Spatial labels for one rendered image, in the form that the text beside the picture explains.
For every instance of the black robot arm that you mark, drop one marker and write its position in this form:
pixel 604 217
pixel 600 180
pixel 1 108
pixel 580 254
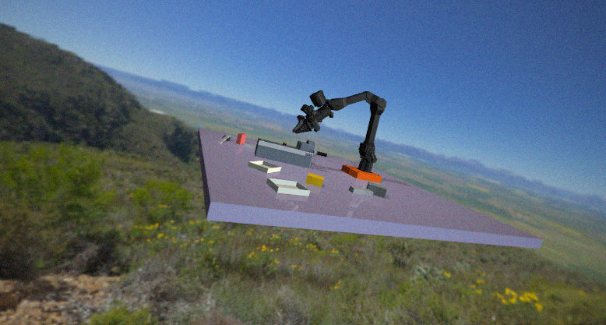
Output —
pixel 377 107

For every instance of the yellow square block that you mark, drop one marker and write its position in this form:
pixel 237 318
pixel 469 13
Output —
pixel 314 179

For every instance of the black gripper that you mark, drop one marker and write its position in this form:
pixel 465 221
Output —
pixel 306 124

